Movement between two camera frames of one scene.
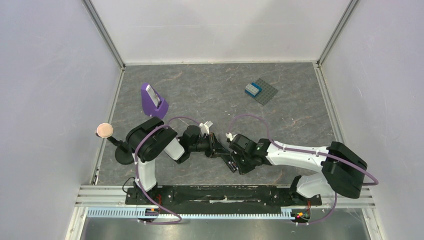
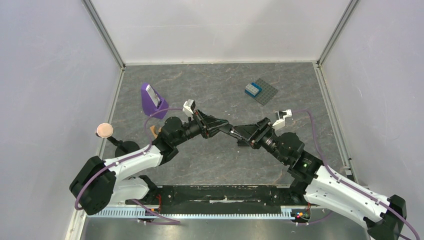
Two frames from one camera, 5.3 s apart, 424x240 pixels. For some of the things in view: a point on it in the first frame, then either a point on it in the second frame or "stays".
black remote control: x=231 y=164 -> x=233 y=131
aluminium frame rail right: x=365 y=201 stays
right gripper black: x=238 y=151 -> x=260 y=133
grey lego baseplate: x=267 y=92 stays
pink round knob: x=104 y=130 stays
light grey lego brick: x=251 y=89 stays
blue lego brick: x=257 y=86 stays
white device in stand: x=155 y=98 stays
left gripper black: x=215 y=147 -> x=208 y=125
